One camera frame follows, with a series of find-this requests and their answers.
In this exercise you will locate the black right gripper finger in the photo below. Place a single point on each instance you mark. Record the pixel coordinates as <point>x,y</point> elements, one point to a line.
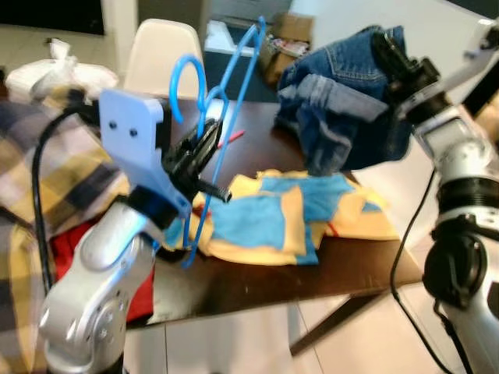
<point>390,51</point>

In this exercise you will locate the white plastic chair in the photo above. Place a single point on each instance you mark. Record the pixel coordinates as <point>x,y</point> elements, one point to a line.
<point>160,54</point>

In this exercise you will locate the yellow and blue garment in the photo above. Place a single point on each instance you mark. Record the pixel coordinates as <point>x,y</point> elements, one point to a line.
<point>327,195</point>
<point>249,222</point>

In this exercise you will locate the blue denim jeans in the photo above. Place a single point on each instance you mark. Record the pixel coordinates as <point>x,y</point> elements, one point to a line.
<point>335,117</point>

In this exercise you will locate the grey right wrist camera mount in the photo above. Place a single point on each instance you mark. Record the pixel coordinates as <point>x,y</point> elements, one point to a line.
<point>475,58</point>

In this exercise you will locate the white plastic bag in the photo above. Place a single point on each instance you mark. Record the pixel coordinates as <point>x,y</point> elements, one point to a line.
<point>54,74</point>

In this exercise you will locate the red garment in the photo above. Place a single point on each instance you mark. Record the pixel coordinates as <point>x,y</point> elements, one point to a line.
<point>70,241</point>

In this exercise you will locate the dark brown wooden table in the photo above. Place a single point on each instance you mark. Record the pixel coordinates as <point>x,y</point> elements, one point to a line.
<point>257,284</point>

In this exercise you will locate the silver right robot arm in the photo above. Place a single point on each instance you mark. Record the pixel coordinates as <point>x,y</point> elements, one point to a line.
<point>460,234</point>

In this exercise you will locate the yellow navy plaid shirt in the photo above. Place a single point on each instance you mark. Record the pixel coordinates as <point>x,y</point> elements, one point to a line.
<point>54,156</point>

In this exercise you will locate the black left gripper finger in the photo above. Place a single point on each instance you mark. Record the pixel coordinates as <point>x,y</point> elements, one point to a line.
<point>204,136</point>
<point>214,148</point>

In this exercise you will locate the brown cardboard box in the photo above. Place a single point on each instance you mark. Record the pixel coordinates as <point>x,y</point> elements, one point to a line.
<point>292,35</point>

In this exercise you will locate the blue plastic hanger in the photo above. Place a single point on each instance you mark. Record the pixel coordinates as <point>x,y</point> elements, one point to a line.
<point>189,60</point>

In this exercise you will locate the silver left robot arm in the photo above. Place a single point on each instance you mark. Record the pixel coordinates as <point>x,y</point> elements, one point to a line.
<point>93,288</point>

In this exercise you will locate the red pen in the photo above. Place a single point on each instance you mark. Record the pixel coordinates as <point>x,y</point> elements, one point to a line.
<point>231,139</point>

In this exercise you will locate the black glass door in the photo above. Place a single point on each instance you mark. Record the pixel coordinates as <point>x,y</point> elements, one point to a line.
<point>47,15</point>

